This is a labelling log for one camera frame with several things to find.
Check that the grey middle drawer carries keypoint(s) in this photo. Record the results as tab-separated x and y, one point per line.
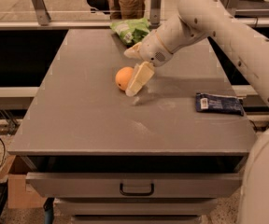
136	207

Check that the cardboard box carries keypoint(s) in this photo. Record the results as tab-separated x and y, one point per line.
20	195

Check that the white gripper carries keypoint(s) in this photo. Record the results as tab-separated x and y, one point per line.
153	49

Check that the blue rxbar blueberry wrapper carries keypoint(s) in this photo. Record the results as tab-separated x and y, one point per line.
211	103

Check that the person in background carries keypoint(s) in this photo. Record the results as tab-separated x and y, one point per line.
126	9

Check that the black drawer handle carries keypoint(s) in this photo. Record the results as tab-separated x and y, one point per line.
136	191

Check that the grey drawer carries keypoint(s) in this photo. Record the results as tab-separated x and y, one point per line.
107	185
136	207

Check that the metal railing frame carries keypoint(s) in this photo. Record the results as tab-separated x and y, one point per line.
66	14

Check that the orange fruit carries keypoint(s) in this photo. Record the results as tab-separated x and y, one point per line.
123	77

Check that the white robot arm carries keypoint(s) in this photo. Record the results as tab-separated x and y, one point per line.
247	49

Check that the grey top drawer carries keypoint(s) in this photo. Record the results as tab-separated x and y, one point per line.
107	185

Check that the green chip bag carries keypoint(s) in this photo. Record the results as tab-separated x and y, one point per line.
132	31

